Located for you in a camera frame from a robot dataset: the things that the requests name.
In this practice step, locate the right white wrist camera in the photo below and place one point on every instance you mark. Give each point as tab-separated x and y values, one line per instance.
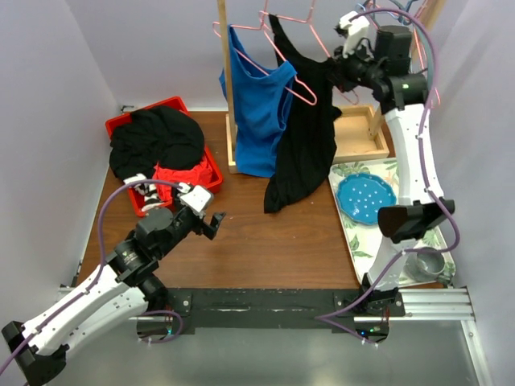
353	27

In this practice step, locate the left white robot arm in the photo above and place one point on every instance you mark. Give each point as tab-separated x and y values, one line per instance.
123	287

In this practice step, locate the blue tank top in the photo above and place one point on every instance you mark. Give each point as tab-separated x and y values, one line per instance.
262	104

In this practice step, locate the black tank top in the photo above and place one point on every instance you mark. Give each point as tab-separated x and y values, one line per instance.
307	148

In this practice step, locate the blue dotted plate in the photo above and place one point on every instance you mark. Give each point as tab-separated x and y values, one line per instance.
360	197

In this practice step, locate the blue wire hanger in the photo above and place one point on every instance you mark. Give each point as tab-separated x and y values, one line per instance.
370	8

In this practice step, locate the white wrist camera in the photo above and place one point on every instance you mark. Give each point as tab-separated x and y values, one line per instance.
353	27
196	198

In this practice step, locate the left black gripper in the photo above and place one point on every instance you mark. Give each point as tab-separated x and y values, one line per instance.
209	231

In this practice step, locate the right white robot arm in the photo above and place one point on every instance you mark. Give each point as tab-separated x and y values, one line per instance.
405	103

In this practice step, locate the floral serving tray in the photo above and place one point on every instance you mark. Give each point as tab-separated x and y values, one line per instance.
364	241

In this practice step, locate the grey cup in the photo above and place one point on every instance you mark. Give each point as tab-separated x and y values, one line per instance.
429	265

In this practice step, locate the wooden clothes rack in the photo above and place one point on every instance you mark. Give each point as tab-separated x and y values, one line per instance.
359	134

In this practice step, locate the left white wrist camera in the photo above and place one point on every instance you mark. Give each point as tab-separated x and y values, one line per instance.
196	198

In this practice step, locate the red garment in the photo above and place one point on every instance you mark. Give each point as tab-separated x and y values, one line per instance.
200	174

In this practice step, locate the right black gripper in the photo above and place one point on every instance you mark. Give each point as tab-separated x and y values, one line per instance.
339	73

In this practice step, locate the black white striped garment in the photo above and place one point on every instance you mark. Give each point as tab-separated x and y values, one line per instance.
148	192

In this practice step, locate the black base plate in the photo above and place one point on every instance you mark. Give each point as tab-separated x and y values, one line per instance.
268	309

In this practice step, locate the black clothes pile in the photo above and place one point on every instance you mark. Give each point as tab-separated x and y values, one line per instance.
160	136

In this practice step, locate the grey plastic hanger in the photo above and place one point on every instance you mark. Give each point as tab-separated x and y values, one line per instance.
423	43

